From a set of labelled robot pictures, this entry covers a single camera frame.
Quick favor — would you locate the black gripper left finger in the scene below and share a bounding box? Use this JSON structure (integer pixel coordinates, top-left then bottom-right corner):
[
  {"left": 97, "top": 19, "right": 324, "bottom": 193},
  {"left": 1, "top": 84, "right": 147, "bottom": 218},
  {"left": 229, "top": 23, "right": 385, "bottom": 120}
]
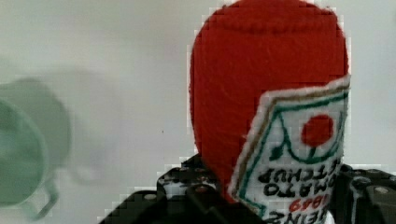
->
[{"left": 99, "top": 155, "right": 262, "bottom": 224}]

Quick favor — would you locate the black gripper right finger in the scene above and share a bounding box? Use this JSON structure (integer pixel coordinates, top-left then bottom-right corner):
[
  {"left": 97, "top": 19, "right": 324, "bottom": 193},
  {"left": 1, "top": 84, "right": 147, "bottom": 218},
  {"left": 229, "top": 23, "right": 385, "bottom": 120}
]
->
[{"left": 330, "top": 164, "right": 396, "bottom": 224}]

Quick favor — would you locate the red plush ketchup bottle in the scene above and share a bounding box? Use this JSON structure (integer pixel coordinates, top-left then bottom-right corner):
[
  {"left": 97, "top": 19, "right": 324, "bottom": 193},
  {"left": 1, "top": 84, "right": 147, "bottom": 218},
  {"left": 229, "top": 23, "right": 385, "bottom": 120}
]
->
[{"left": 190, "top": 0, "right": 350, "bottom": 224}]

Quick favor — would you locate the green mug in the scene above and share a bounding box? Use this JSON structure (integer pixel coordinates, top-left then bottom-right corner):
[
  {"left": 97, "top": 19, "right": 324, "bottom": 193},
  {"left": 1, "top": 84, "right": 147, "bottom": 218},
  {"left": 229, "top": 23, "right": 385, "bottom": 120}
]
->
[{"left": 0, "top": 78, "right": 71, "bottom": 221}]

